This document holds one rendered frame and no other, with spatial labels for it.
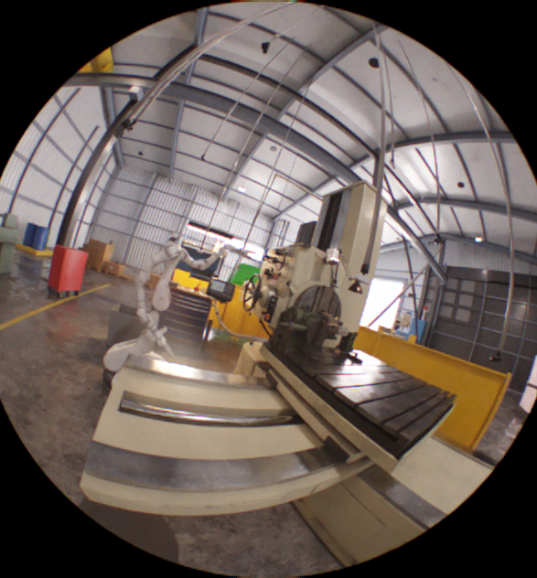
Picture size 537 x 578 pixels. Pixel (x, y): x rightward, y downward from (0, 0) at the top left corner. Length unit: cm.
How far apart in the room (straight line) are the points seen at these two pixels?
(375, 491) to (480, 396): 239
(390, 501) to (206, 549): 96
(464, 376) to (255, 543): 299
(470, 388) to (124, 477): 342
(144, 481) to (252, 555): 90
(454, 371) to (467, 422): 80
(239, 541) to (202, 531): 21
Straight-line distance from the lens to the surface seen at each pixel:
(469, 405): 338
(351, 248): 233
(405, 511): 123
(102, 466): 75
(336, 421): 101
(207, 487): 73
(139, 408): 100
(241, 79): 943
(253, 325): 486
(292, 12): 742
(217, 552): 141
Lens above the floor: 137
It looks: level
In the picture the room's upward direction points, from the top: 18 degrees clockwise
